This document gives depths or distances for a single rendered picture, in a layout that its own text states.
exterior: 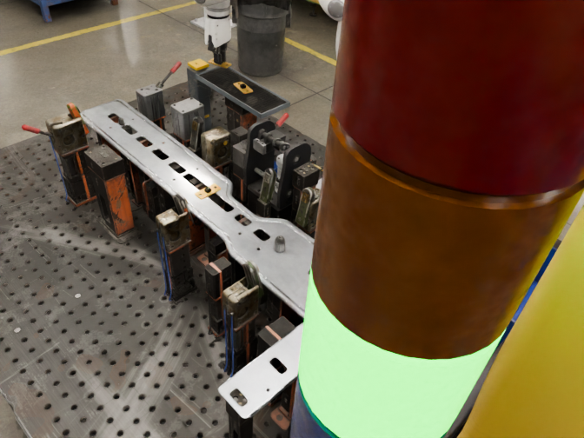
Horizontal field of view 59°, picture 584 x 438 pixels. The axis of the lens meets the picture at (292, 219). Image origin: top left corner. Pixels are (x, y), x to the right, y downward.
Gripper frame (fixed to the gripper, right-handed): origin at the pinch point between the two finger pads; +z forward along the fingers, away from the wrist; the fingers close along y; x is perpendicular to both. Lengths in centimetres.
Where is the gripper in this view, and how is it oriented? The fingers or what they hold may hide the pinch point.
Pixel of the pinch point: (219, 56)
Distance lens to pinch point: 196.4
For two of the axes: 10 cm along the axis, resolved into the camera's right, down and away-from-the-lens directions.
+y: -5.0, 5.6, -6.6
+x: 8.6, 3.7, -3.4
